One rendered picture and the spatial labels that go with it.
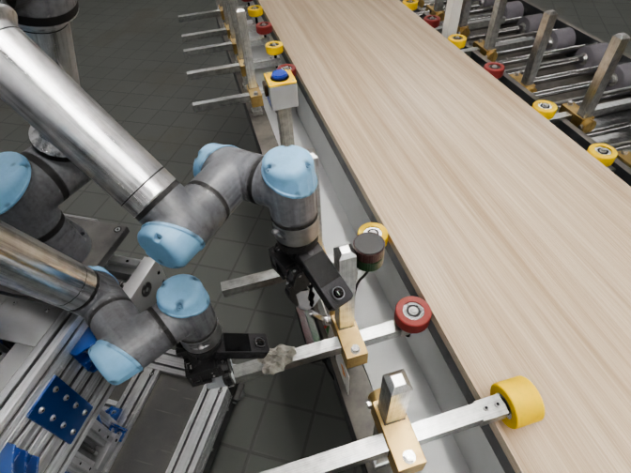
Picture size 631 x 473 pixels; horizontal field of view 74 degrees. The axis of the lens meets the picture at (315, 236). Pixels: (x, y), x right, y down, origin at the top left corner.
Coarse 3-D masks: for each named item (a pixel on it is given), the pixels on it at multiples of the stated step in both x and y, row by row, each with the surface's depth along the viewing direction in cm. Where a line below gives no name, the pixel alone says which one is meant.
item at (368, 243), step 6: (366, 234) 79; (372, 234) 79; (360, 240) 78; (366, 240) 78; (372, 240) 78; (378, 240) 78; (360, 246) 77; (366, 246) 77; (372, 246) 77; (378, 246) 77; (366, 252) 76; (372, 252) 76
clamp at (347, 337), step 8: (336, 328) 95; (344, 328) 95; (352, 328) 94; (344, 336) 93; (352, 336) 93; (360, 336) 93; (344, 344) 92; (352, 344) 92; (360, 344) 92; (344, 352) 91; (360, 352) 91; (344, 360) 94; (352, 360) 91; (360, 360) 92
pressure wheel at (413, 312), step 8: (400, 304) 94; (408, 304) 94; (416, 304) 94; (424, 304) 94; (400, 312) 93; (408, 312) 93; (416, 312) 93; (424, 312) 92; (400, 320) 92; (408, 320) 91; (416, 320) 91; (424, 320) 91; (408, 328) 92; (416, 328) 91; (424, 328) 92; (408, 336) 100
